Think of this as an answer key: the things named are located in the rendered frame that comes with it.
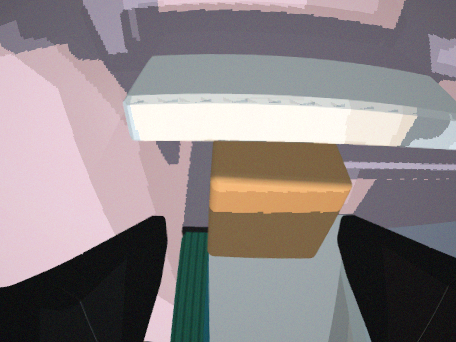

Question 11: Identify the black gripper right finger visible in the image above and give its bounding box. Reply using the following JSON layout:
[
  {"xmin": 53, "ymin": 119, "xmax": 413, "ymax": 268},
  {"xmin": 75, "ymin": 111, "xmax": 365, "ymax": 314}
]
[{"xmin": 336, "ymin": 215, "xmax": 456, "ymax": 342}]

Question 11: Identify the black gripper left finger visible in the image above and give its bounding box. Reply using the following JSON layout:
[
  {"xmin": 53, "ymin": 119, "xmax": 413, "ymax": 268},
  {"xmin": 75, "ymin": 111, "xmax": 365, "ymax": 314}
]
[{"xmin": 0, "ymin": 216, "xmax": 167, "ymax": 342}]

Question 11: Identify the tan block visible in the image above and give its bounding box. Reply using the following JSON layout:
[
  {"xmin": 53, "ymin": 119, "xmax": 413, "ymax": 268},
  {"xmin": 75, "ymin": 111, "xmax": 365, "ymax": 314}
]
[{"xmin": 208, "ymin": 140, "xmax": 352, "ymax": 259}]

